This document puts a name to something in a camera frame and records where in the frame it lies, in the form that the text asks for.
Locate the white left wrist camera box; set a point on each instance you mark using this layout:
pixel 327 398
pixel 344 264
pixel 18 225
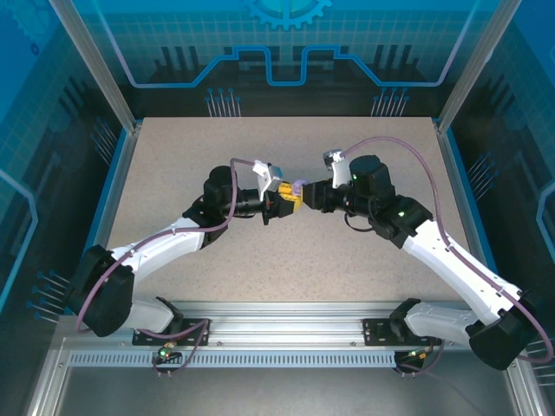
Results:
pixel 271 177

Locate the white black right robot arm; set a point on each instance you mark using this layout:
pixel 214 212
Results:
pixel 455 271

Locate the purple earbud charging case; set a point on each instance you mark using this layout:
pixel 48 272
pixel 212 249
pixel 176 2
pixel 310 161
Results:
pixel 300 186

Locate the blue table edge strip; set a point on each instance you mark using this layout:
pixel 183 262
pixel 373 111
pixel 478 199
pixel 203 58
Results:
pixel 99 216
pixel 475 216

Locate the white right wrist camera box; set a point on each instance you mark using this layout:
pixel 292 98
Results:
pixel 338 169

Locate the grey metal tray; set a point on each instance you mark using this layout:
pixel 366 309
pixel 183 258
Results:
pixel 277 392

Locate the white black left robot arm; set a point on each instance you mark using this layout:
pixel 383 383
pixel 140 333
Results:
pixel 165 245

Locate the aluminium side frame rail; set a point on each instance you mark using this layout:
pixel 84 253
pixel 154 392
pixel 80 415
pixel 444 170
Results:
pixel 117 195
pixel 459 195

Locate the small LED connector board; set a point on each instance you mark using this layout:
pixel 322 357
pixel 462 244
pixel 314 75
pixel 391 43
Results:
pixel 418 354
pixel 167 353

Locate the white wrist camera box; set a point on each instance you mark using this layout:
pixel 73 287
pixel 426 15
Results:
pixel 271 177
pixel 338 169

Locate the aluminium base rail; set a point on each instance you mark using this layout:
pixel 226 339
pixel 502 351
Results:
pixel 282 323

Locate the aluminium frame post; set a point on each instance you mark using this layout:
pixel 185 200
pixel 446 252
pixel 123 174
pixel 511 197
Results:
pixel 95 60
pixel 477 60

